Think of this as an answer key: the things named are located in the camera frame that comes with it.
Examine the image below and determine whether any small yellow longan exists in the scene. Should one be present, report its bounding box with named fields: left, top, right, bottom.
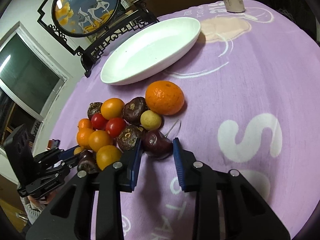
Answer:
left=73, top=147, right=85, bottom=155

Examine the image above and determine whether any small orange tomato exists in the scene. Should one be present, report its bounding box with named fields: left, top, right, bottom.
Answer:
left=76, top=128, right=94, bottom=150

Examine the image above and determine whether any orange cherry tomato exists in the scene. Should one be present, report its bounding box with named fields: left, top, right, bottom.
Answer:
left=88, top=130, right=113, bottom=152
left=100, top=98, right=125, bottom=120
left=96, top=145, right=122, bottom=171

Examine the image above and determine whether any orange cherry tomato front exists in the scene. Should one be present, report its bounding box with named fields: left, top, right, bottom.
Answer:
left=96, top=145, right=122, bottom=171

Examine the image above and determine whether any red cherry tomato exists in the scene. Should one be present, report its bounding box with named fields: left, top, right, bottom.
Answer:
left=91, top=113, right=108, bottom=130
left=105, top=118, right=127, bottom=138

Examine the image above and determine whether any orange cherry tomato top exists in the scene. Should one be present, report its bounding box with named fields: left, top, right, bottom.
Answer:
left=100, top=98, right=125, bottom=120

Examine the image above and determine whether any dark purple passion fruit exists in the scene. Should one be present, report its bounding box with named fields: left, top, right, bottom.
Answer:
left=123, top=97, right=149, bottom=125

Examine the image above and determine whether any dark cherry with stem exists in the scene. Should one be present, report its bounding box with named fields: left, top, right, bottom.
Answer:
left=142, top=119, right=181, bottom=160

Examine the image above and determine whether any yellow-green longan fruit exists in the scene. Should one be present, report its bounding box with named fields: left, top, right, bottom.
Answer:
left=140, top=110, right=162, bottom=131

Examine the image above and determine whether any large orange tangerine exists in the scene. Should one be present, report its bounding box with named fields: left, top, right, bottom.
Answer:
left=145, top=80, right=185, bottom=115

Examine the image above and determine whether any small kumquat orange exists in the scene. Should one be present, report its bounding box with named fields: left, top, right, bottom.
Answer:
left=78, top=118, right=92, bottom=129

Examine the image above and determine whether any small dark passion fruit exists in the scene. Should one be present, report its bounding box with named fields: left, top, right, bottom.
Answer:
left=87, top=102, right=103, bottom=120

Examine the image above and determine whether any purple printed tablecloth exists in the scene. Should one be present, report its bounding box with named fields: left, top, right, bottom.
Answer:
left=51, top=0, right=319, bottom=237

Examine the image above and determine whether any white oval plate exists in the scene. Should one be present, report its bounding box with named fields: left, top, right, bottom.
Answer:
left=100, top=17, right=201, bottom=86

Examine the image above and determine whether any round deer screen ornament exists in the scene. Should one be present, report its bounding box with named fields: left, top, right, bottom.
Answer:
left=37, top=0, right=158, bottom=77

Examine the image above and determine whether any window with white frame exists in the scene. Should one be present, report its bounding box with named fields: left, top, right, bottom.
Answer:
left=1, top=22, right=69, bottom=122

